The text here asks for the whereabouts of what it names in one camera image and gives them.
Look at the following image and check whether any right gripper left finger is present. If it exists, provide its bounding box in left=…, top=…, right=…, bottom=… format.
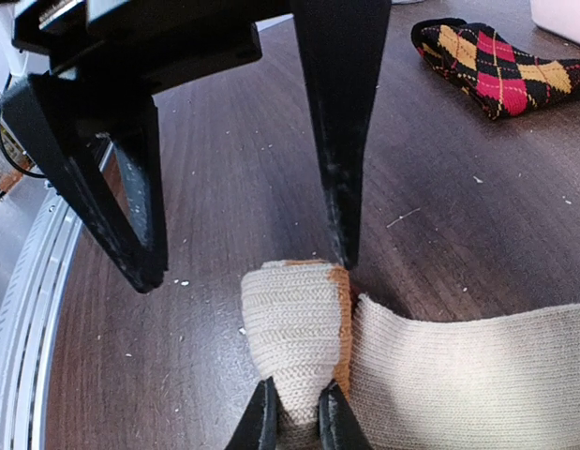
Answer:
left=225, top=377, right=278, bottom=450

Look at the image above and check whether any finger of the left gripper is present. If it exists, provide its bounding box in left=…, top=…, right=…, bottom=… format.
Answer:
left=290, top=0, right=392, bottom=269
left=0, top=74, right=168, bottom=293

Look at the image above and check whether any aluminium front rail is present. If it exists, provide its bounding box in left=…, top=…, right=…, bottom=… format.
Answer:
left=0, top=191, right=82, bottom=449

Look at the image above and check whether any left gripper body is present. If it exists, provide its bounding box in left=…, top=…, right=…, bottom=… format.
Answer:
left=12, top=1, right=290, bottom=94

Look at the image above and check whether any pink divided organizer tray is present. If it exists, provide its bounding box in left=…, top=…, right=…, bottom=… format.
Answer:
left=530, top=0, right=580, bottom=45

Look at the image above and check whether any argyle black red sock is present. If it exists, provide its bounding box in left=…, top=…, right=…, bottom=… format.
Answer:
left=410, top=18, right=580, bottom=120

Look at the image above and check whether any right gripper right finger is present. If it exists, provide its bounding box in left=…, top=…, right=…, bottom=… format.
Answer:
left=318, top=380, right=373, bottom=450

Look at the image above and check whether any beige striped sock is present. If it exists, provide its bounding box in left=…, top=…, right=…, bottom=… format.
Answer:
left=241, top=261, right=580, bottom=449

